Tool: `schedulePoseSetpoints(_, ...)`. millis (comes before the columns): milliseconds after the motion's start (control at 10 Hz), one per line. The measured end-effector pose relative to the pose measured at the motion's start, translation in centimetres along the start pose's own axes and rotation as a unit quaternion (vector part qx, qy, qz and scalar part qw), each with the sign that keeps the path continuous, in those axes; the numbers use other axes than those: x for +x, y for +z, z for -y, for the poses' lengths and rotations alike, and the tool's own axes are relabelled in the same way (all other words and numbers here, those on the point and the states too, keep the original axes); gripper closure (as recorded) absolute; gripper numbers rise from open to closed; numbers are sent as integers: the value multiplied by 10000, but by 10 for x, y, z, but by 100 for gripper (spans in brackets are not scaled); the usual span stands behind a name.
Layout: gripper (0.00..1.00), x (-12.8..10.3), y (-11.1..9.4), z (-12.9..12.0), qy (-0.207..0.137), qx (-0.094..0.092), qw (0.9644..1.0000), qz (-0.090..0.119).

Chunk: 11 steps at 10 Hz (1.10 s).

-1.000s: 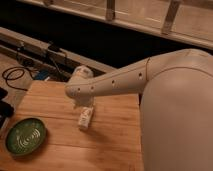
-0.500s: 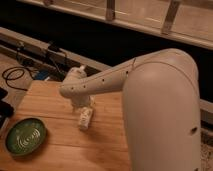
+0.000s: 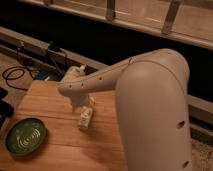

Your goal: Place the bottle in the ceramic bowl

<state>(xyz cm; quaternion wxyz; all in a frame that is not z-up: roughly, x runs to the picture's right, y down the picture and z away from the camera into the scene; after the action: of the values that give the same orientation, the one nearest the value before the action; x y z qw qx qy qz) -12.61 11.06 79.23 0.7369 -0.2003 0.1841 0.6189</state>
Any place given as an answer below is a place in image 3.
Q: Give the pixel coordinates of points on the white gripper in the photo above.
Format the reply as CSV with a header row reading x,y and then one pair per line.
x,y
68,88

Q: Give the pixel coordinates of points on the black device at left edge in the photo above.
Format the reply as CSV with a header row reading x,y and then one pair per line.
x,y
6,109

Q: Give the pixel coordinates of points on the black clamp on rail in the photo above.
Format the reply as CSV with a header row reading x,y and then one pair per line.
x,y
57,49

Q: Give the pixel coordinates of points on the white plastic bottle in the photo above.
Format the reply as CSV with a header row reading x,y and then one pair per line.
x,y
85,118

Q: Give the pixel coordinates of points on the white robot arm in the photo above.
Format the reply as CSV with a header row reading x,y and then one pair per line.
x,y
151,107

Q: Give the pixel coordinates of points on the green ceramic bowl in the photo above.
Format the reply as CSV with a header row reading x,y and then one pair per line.
x,y
25,136

